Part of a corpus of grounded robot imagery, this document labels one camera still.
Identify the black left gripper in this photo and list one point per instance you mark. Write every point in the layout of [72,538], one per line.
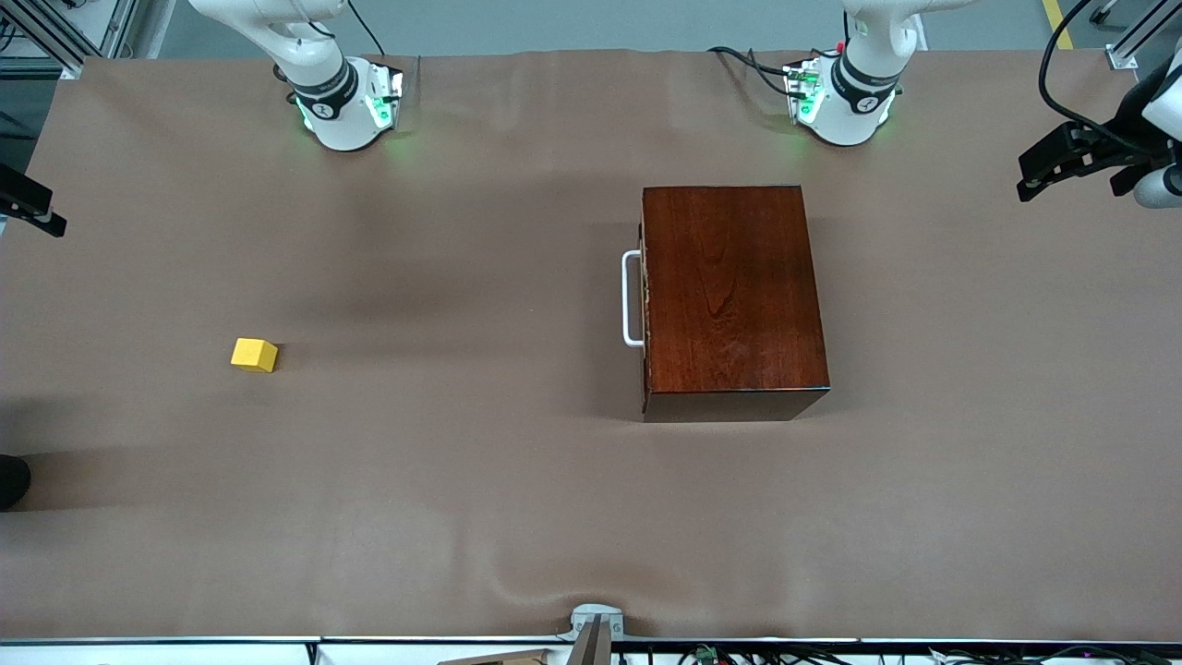
[1115,139]

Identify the yellow cube block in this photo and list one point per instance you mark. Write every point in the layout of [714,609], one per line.
[254,355]

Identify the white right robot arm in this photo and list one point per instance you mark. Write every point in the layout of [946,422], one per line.
[337,120]

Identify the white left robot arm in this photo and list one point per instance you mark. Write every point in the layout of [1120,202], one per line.
[854,115]

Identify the yellow floor tape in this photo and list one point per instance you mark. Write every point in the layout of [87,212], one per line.
[1058,23]

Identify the dark brown wooden cabinet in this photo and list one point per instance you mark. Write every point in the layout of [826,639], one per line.
[729,296]

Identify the brown table cover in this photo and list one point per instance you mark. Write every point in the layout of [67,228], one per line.
[369,508]

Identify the brown cardboard piece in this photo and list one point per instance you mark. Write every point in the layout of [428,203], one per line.
[503,658]

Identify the aluminium frame profile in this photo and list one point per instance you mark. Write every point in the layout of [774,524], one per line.
[1122,57]
[115,23]

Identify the white table edge rail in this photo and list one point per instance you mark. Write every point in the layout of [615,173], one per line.
[138,654]

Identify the grey metal clamp mount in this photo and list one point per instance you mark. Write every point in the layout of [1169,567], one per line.
[591,617]

